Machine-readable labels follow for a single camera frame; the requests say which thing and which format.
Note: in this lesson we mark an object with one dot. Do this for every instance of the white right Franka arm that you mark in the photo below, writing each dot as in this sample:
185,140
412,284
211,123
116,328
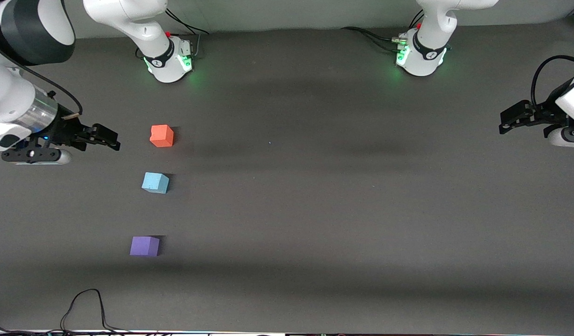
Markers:
128,18

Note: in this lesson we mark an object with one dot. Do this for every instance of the light blue foam block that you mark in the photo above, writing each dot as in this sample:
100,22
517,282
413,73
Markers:
155,183

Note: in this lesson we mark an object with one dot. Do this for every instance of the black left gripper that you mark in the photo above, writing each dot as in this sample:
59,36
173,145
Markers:
542,113

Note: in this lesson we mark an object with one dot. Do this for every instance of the purple foam block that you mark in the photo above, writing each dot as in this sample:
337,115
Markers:
144,246

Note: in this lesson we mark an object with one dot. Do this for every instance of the orange foam block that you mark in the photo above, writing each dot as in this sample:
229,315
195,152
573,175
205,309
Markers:
162,136

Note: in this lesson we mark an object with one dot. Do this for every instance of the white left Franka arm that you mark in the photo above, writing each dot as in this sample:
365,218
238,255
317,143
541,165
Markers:
431,28

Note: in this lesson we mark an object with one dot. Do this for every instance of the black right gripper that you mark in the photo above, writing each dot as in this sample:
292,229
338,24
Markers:
64,129

